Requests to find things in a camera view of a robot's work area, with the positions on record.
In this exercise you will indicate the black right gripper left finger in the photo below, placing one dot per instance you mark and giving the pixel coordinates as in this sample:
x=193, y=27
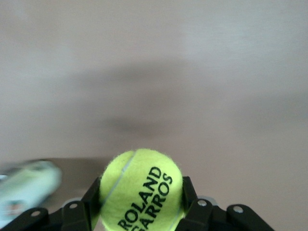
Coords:
x=72, y=216

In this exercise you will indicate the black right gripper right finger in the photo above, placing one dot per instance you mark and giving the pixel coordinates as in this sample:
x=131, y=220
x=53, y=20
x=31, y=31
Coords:
x=204, y=216

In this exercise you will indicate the clear Wilson tennis ball can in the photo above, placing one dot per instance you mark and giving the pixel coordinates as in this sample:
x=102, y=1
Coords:
x=29, y=183

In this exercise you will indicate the yellow Roland Garros tennis ball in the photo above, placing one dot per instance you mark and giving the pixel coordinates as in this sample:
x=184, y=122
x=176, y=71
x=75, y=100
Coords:
x=134, y=187

